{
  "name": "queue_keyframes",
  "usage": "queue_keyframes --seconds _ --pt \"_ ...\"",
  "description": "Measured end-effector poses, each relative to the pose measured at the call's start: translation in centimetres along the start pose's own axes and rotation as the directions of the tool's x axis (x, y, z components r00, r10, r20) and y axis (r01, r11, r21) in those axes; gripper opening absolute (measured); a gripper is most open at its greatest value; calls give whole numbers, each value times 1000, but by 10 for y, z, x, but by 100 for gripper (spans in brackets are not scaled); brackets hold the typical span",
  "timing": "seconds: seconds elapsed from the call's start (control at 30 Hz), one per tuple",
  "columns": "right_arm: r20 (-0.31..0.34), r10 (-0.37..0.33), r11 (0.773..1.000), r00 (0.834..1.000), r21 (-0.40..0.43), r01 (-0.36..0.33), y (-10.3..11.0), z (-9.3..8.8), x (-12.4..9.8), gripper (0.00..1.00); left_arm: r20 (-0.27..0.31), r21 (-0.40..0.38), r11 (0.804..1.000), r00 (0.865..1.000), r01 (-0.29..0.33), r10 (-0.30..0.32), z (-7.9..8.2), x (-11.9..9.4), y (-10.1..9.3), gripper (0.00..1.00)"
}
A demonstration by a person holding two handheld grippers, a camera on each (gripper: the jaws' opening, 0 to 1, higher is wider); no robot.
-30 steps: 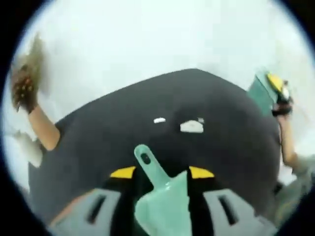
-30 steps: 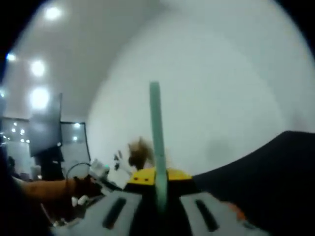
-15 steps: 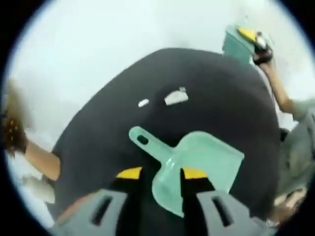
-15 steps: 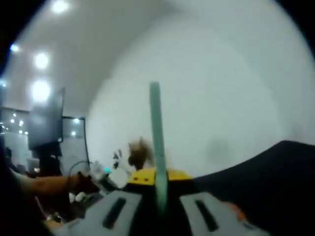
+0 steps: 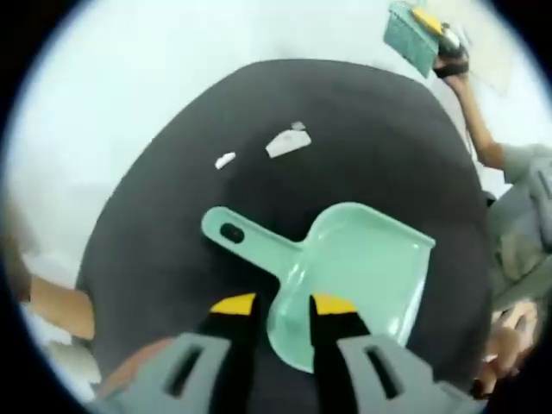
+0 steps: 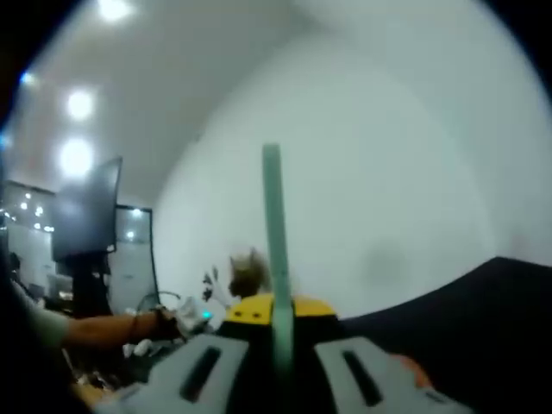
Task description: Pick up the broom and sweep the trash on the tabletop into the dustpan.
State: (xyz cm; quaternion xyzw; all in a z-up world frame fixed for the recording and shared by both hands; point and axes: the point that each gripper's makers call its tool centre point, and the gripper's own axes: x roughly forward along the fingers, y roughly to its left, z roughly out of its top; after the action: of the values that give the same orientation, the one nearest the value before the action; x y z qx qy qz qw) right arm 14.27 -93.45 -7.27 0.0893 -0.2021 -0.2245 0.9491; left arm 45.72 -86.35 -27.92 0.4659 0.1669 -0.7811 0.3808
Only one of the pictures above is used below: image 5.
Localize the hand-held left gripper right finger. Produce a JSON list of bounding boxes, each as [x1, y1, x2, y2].
[[310, 292, 484, 414]]

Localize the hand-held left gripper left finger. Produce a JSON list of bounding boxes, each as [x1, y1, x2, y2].
[[97, 292, 257, 414]]

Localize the green broom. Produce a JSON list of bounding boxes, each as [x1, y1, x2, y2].
[[382, 1, 443, 79]]

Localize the green dustpan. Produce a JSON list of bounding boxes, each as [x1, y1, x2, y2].
[[201, 202, 436, 374]]

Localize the large white paper trash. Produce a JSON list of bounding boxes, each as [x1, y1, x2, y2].
[[265, 129, 312, 158]]

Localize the long white paper trash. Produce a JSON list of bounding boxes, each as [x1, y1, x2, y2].
[[214, 151, 237, 171]]

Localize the black tabletop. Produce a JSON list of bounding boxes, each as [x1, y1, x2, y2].
[[75, 59, 495, 414]]

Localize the person's left hand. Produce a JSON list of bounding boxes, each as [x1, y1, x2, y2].
[[103, 338, 180, 396]]

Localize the person's right hand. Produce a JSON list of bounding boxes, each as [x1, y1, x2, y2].
[[432, 47, 471, 82]]

